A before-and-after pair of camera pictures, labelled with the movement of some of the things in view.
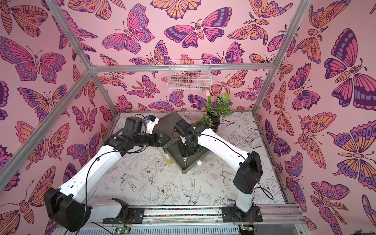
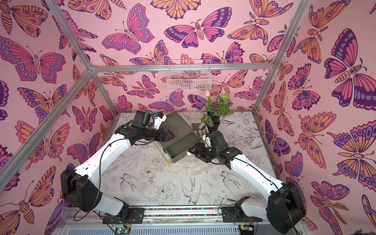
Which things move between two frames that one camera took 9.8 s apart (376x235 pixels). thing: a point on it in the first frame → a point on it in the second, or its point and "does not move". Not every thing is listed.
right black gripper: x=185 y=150 → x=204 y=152
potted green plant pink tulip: x=217 y=109 does not move
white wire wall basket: x=189 y=75 does not move
